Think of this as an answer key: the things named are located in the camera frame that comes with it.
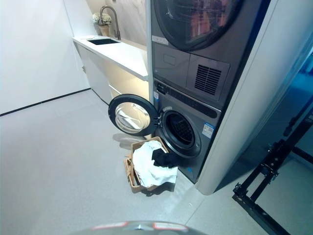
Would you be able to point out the round washing machine door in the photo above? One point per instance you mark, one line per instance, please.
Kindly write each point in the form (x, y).
(115, 117)

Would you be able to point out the white cloth garment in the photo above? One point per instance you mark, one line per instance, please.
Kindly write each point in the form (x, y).
(146, 164)

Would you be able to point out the white base cabinet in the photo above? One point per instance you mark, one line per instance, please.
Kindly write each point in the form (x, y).
(97, 73)

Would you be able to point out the white sticker on dryer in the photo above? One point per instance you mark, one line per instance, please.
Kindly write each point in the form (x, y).
(160, 40)

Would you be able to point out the woven wicker laundry basket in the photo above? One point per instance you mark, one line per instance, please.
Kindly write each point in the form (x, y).
(136, 182)

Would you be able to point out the brushed metal gooseneck faucet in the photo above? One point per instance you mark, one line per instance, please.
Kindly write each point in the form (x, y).
(116, 22)

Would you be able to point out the grey tumble dryer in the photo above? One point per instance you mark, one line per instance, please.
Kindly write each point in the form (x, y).
(171, 54)

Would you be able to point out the black cloth garment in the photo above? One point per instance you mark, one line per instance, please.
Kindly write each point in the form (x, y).
(162, 159)

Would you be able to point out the blue white energy label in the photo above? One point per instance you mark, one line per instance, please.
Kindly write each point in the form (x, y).
(208, 130)

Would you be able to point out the potted white flower plant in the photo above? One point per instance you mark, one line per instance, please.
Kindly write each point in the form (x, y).
(102, 20)

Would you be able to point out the grey front-load washing machine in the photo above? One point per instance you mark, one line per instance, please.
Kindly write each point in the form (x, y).
(207, 151)

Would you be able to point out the black metal frame stand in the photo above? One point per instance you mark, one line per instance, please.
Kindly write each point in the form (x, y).
(264, 169)

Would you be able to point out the black rectangular sink basin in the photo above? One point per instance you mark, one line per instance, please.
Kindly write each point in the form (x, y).
(104, 41)

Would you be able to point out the white appliance enclosure panel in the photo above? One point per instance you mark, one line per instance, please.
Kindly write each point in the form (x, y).
(247, 102)

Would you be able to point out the white countertop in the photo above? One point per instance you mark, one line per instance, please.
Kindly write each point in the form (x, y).
(122, 57)

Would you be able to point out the dryer vent grille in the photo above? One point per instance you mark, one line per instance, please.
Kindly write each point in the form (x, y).
(207, 78)

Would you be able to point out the silver robot torso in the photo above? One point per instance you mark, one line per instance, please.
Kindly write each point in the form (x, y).
(137, 228)

